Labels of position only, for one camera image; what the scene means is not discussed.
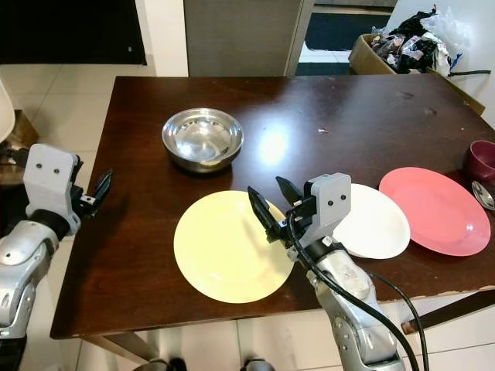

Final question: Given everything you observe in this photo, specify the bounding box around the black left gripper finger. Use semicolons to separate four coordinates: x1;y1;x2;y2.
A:
93;169;114;208

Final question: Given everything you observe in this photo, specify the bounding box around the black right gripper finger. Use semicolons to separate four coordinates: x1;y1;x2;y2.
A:
276;176;309;218
247;186;289;245

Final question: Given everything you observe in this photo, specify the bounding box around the yellow plate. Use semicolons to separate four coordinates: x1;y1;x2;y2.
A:
173;190;296;305

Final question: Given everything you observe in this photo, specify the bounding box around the dark brown wooden table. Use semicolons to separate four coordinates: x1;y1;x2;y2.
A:
50;75;495;366

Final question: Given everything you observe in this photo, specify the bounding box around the stainless steel bowl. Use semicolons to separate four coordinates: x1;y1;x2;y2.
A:
162;108;245;173

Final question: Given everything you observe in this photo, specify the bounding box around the white chair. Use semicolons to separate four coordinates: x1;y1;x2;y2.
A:
0;81;18;145

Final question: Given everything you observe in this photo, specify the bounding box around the pink plate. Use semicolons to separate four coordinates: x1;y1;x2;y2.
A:
379;167;493;257

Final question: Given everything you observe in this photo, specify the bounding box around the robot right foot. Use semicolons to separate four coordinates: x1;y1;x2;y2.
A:
244;358;287;371

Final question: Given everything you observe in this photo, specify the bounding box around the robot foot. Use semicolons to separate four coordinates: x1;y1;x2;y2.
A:
135;358;186;371
244;358;287;371

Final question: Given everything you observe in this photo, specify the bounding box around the brown cardboard box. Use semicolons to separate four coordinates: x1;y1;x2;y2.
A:
348;32;488;117

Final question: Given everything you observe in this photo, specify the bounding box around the grey door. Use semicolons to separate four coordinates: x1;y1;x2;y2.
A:
184;0;315;77

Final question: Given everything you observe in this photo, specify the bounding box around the dark door mat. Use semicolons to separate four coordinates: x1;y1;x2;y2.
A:
295;12;395;77

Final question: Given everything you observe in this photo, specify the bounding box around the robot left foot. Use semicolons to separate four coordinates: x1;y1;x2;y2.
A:
135;358;186;371

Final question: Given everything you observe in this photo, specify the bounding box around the silver spoon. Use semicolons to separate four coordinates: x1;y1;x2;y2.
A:
472;181;495;213

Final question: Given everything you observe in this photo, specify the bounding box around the dark red mug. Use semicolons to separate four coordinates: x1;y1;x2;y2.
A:
466;141;495;186

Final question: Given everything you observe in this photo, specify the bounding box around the white plastic bag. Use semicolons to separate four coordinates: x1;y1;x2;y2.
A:
422;6;474;60

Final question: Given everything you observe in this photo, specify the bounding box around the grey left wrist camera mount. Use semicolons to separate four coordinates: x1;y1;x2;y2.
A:
23;144;83;226

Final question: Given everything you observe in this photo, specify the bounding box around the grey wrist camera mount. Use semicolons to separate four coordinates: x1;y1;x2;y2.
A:
306;173;353;247
23;144;83;226

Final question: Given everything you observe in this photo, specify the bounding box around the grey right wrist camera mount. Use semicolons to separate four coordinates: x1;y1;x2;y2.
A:
306;173;353;247

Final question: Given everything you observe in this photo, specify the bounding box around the black wall panel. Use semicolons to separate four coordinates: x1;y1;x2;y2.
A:
0;0;147;66

